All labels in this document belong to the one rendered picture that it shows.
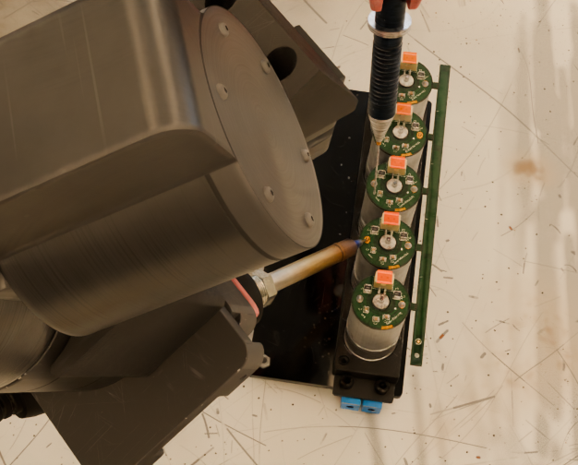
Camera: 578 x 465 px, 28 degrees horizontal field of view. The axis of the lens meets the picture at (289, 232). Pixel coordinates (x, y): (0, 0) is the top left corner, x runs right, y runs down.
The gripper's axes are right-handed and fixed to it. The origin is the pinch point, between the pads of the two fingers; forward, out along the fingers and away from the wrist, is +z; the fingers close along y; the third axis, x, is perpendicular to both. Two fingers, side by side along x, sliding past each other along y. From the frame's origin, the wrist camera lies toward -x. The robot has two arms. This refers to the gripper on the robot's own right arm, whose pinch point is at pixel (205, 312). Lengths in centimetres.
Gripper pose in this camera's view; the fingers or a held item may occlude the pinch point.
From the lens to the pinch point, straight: 44.5
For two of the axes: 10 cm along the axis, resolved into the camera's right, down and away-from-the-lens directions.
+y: -6.0, -7.3, 3.1
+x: -7.2, 6.7, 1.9
